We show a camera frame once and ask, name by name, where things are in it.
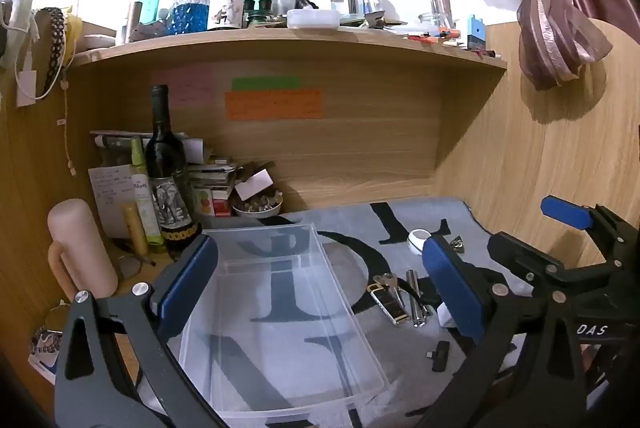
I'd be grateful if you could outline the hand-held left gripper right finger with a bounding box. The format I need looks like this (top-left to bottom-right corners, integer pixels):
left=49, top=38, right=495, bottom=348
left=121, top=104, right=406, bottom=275
left=421, top=234, right=590, bottom=428

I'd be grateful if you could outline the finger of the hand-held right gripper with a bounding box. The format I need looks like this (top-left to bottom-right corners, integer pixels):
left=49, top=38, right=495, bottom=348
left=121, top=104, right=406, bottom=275
left=541, top=195, right=640, bottom=254
left=487, top=232, right=631, bottom=304

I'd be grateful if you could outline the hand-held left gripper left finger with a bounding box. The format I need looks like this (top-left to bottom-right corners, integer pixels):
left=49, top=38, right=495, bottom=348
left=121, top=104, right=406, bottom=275
left=54, top=233, right=226, bottom=428

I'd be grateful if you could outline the white handheld electric device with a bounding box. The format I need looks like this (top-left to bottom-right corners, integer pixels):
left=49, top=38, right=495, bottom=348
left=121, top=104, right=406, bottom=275
left=407, top=228, right=434, bottom=256

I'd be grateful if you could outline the clear plastic container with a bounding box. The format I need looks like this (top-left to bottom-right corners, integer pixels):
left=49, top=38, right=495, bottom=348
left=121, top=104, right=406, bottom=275
left=177, top=222, right=391, bottom=428

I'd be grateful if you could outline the dark pen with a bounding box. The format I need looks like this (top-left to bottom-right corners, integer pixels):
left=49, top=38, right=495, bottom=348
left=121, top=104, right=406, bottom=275
left=116, top=241, right=157, bottom=266

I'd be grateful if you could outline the black plug adapter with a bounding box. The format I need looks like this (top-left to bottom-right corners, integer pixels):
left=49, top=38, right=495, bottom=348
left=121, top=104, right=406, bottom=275
left=426, top=340, right=451, bottom=371

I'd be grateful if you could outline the yellow tube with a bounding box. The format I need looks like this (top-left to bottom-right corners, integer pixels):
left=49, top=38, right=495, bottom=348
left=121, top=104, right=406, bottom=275
left=122, top=203, right=151, bottom=256

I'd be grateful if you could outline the white fruit print box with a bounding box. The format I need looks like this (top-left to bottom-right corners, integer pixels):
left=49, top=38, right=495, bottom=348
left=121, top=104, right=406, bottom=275
left=192, top=188, right=214, bottom=216

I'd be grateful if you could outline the grey printed mat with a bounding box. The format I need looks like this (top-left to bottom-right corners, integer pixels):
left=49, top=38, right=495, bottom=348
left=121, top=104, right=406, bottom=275
left=135, top=198, right=551, bottom=428

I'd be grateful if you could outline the bowl of trinkets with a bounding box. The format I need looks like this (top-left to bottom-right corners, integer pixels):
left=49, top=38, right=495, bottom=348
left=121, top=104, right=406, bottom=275
left=231, top=193, right=283, bottom=216

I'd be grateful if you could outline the stack of books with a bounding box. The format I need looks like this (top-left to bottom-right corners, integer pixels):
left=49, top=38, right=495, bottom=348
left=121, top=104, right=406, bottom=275
left=187, top=155, right=238, bottom=199

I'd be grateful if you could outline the dark elephant label wine bottle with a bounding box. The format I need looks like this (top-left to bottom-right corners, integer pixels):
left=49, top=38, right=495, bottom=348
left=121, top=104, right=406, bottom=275
left=144, top=84, right=203, bottom=259

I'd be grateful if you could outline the white handwritten paper sheet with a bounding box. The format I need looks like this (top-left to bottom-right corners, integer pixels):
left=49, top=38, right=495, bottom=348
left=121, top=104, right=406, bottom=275
left=88, top=165, right=136, bottom=239

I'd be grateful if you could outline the white card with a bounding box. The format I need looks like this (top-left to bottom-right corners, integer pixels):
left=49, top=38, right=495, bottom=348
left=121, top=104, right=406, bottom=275
left=234, top=168, right=275, bottom=201

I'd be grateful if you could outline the round mirror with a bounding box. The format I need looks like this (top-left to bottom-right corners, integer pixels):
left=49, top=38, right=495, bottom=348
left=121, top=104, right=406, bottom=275
left=47, top=305, right=71, bottom=334

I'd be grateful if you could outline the blue white box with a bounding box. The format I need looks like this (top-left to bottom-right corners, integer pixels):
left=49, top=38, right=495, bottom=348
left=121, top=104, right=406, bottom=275
left=27, top=348, right=58, bottom=384

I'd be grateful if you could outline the pink curtain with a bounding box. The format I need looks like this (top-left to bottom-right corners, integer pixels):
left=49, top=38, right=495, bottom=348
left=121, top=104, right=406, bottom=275
left=437, top=0, right=640, bottom=92

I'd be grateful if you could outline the orange sticky note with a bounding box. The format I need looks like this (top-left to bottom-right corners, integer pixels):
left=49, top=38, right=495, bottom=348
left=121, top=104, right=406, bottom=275
left=224, top=88, right=323, bottom=120

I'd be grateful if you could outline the green sticky note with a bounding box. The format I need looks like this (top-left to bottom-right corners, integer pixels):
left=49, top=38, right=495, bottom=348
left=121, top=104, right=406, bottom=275
left=231, top=77, right=302, bottom=92

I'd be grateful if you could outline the orange pen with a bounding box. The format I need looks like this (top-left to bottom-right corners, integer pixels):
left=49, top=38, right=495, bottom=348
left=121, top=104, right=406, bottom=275
left=407, top=28, right=461, bottom=44

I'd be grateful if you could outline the clear glass jar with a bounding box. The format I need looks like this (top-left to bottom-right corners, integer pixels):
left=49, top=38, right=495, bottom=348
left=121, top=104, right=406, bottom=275
left=429, top=0, right=456, bottom=26

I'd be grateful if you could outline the glass bottle of blue beads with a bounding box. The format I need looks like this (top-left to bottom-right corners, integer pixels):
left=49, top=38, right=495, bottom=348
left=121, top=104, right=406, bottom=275
left=172, top=0, right=211, bottom=34

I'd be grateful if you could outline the black lace band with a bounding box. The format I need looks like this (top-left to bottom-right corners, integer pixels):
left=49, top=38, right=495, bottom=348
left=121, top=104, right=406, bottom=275
left=37, top=8, right=69, bottom=94

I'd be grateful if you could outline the white plastic box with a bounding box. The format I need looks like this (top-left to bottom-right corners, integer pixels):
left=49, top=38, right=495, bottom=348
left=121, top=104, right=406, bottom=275
left=286, top=8, right=341, bottom=29

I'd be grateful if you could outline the white plastic bag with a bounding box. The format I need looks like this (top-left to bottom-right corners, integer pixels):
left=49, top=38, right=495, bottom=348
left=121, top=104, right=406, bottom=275
left=2, top=0, right=34, bottom=59

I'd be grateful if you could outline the bead chain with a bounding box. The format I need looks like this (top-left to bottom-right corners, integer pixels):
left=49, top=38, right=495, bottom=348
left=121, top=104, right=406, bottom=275
left=31, top=325, right=63, bottom=359

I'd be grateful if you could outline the white cord with tags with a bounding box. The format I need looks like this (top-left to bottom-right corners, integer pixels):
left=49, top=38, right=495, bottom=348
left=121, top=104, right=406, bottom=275
left=61, top=76, right=77, bottom=175

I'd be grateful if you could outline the white power adapter with cable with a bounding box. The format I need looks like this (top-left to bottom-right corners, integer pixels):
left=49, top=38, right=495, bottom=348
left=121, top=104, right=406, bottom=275
left=14, top=16, right=68, bottom=107

